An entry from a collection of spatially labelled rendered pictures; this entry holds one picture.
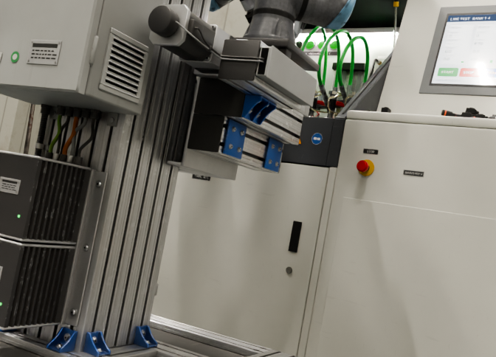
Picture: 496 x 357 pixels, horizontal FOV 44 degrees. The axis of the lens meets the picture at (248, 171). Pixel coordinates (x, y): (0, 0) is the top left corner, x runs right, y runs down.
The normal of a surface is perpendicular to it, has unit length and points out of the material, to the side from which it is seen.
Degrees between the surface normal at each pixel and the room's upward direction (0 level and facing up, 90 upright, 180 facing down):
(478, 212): 90
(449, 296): 90
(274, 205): 90
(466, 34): 76
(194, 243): 90
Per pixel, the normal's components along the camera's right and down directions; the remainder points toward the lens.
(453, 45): -0.48, -0.39
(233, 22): -0.45, -0.14
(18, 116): 0.87, 0.13
